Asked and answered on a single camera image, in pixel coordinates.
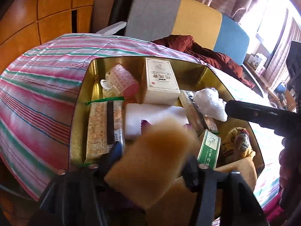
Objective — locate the white product box on desk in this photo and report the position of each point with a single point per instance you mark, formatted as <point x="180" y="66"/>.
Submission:
<point x="258" y="62"/>

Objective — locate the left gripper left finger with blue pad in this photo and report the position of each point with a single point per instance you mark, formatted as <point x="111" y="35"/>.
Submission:
<point x="107" y="160"/>

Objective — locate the white foam block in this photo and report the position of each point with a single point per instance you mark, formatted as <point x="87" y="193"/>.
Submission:
<point x="136" y="113"/>

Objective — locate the person right hand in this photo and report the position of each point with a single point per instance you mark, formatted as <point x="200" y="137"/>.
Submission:
<point x="288" y="160"/>

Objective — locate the red clothing of person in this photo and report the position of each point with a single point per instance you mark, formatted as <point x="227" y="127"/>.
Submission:
<point x="276" y="214"/>

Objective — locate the cereal bar pack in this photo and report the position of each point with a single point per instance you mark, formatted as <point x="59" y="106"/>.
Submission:
<point x="194" y="116"/>
<point x="105" y="127"/>

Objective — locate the dark red jacket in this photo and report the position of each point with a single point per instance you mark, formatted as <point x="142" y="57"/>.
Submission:
<point x="186" y="44"/>

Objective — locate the wooden desk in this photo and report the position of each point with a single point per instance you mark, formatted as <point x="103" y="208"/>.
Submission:
<point x="288" y="101"/>

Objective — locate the large beige medicine box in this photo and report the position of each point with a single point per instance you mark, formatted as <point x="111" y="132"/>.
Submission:
<point x="158" y="83"/>

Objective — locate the black rolled mat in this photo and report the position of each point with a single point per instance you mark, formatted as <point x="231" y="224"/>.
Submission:
<point x="119" y="11"/>

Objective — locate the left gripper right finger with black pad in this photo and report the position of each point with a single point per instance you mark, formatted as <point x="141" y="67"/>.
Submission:
<point x="194" y="177"/>

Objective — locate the grey yellow blue armchair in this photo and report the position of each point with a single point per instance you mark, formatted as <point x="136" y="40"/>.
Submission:
<point x="151" y="20"/>

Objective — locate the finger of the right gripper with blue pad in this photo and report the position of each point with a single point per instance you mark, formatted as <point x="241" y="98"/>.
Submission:
<point x="283" y="122"/>

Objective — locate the orange wooden wardrobe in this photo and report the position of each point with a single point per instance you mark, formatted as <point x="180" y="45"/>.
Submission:
<point x="29" y="23"/>

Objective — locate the purple wrapper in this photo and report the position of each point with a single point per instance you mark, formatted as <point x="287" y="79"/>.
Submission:
<point x="145" y="125"/>

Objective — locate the yellow patterned pouch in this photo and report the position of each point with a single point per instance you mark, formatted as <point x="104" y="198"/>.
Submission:
<point x="236" y="145"/>

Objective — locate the small green medicine box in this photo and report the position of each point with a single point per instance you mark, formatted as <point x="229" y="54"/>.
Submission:
<point x="209" y="150"/>

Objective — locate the striped pink green bedspread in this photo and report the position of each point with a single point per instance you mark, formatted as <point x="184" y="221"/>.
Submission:
<point x="38" y="94"/>

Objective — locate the white plastic bag ball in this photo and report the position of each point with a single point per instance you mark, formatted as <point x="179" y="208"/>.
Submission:
<point x="210" y="104"/>

